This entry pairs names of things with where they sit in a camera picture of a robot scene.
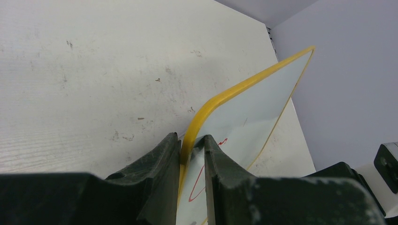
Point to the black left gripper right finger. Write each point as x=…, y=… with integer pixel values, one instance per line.
x=234, y=196

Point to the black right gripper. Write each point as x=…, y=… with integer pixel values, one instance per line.
x=339, y=191

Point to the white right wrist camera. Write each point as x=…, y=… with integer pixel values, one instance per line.
x=381, y=175

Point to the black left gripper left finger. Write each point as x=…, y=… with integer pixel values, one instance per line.
x=143, y=193

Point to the yellow framed whiteboard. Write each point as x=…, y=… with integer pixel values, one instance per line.
x=241, y=120

